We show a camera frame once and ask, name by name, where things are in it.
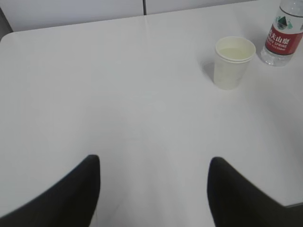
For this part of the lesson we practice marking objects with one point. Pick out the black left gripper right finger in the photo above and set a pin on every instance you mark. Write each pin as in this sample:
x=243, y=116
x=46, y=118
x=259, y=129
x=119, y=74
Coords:
x=236, y=202

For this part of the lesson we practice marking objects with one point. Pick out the white paper cup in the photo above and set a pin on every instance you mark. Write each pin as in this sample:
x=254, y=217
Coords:
x=232, y=57

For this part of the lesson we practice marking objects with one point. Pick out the Nongfu Spring water bottle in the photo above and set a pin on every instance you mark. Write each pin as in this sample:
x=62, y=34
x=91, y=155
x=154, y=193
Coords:
x=285, y=34

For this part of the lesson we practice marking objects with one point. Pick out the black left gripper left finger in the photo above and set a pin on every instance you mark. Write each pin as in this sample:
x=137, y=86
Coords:
x=71, y=202

